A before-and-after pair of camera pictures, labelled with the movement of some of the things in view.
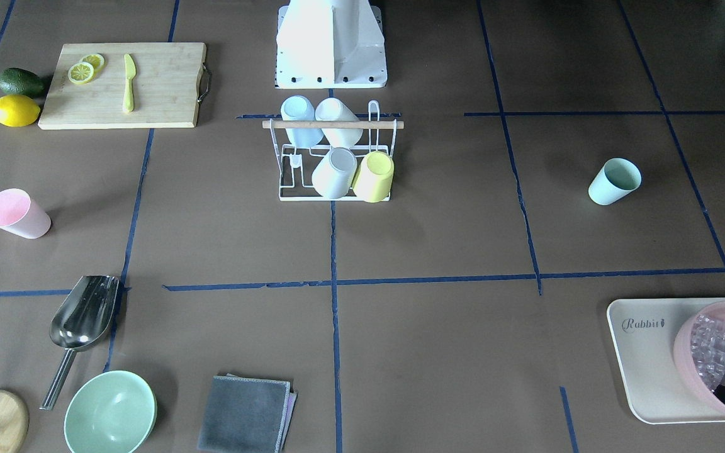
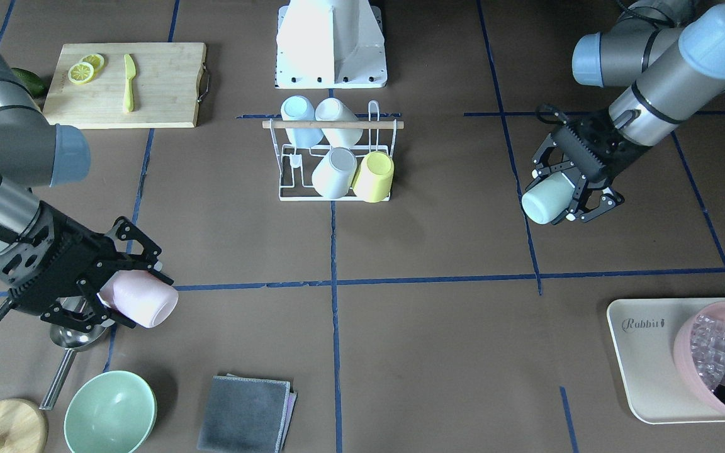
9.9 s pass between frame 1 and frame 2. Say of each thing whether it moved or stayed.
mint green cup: moved
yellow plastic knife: stayed
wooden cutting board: stayed
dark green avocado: stayed
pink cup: moved
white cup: stayed
